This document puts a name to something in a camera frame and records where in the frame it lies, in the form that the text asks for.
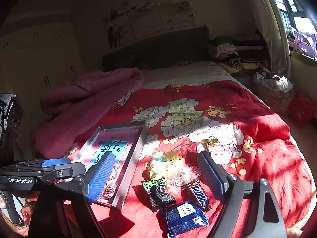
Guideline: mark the snickers bar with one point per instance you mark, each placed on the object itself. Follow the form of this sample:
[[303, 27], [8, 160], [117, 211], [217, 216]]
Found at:
[[197, 194]]

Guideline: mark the blue biscuit packet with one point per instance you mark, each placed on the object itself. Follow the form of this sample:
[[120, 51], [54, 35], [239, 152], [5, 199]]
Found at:
[[184, 217]]

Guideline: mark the pink blue book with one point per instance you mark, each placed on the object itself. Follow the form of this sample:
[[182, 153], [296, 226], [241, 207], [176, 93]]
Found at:
[[116, 151]]

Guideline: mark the wall painting scroll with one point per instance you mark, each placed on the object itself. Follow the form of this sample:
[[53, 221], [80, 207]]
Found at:
[[136, 19]]

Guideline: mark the dark wooden headboard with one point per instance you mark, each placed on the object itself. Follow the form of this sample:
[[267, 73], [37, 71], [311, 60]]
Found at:
[[164, 51]]

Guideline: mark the grey metal tray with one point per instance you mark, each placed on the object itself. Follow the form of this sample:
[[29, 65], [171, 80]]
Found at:
[[125, 141]]

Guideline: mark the pile of clothes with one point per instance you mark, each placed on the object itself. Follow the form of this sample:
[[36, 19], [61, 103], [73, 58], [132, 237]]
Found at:
[[240, 55]]

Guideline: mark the green pea snack packet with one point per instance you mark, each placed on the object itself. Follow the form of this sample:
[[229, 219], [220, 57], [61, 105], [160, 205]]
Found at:
[[157, 195]]

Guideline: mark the cream wardrobe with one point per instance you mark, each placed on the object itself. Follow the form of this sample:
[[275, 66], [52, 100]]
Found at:
[[38, 53]]

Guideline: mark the maroon folded quilt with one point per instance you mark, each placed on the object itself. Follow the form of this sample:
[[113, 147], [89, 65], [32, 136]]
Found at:
[[77, 105]]

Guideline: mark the window with grille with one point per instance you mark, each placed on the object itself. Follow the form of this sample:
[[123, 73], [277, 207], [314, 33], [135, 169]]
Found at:
[[294, 17]]

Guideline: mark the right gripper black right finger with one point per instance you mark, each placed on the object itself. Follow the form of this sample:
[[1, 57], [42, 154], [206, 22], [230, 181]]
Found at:
[[264, 217]]

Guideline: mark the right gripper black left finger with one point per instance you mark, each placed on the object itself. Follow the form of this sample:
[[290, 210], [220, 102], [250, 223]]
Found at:
[[85, 189]]

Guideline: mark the clear small snack bag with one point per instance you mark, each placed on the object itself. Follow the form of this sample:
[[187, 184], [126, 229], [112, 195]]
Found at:
[[175, 181]]

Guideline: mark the yellow white candy packet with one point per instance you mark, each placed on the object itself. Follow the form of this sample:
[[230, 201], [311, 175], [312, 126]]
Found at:
[[163, 164]]

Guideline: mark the purple hanging garment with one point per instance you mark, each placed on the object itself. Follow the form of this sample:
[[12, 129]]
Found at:
[[303, 43]]

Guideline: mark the brown gold candy wrapper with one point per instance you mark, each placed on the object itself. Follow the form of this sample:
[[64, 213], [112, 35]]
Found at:
[[208, 144]]

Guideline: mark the beige curtain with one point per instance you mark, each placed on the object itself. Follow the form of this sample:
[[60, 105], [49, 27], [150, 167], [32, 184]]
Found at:
[[269, 22]]

